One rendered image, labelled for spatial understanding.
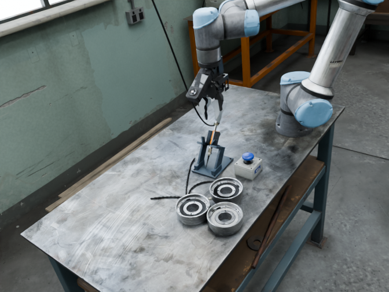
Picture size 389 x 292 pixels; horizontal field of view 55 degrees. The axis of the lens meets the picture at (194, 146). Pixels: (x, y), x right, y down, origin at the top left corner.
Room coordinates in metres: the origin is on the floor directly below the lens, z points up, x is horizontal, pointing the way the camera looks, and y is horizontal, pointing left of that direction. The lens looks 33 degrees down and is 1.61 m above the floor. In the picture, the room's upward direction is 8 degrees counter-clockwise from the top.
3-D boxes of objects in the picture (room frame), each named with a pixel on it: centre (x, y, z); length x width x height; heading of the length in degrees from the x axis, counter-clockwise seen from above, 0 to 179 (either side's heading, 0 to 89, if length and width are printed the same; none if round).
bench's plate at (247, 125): (1.13, -0.04, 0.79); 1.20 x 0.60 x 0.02; 139
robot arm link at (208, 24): (1.13, -0.09, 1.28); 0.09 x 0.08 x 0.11; 92
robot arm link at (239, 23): (1.15, -0.18, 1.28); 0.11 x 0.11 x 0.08; 2
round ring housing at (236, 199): (0.91, -0.08, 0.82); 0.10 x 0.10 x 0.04
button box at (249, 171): (1.03, -0.18, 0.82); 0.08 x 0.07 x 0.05; 139
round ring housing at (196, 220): (0.85, 0.03, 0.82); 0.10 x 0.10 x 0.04
